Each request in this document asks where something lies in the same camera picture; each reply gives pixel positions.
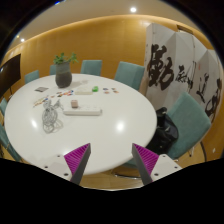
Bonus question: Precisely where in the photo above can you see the potted plant in grey vase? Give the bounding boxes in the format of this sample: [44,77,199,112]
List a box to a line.
[53,52,80,89]

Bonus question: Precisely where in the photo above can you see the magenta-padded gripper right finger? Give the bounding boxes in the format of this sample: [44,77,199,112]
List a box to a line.
[131,142,184,186]

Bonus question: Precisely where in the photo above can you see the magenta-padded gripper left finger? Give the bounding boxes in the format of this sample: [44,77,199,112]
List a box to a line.
[39,142,92,186]

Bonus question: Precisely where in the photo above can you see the black bag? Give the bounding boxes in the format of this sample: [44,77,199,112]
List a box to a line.
[145,106,180,155]

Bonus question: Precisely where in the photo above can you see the white power strip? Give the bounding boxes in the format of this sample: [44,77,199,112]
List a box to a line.
[62,105,103,117]

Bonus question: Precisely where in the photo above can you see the teal upholstered chair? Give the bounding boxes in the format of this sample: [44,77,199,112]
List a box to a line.
[114,60,146,92]
[0,97,8,118]
[49,64,58,76]
[24,69,41,85]
[80,59,103,77]
[164,92,212,161]

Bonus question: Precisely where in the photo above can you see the coiled grey cable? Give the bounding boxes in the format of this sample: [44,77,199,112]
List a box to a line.
[40,98,65,134]

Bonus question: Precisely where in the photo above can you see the black wall screen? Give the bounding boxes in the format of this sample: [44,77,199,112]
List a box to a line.
[0,53,22,99]

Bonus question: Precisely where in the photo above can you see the folding screen with calligraphy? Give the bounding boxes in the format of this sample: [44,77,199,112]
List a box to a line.
[143,22,224,124]

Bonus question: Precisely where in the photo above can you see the grey card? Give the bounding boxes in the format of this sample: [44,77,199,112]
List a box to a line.
[34,86,50,93]

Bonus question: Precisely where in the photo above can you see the colourful sticker sheet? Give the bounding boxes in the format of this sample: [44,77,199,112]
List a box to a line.
[32,96,50,108]

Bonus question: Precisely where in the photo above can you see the recessed ceiling lights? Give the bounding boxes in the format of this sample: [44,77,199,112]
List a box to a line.
[14,0,138,44]

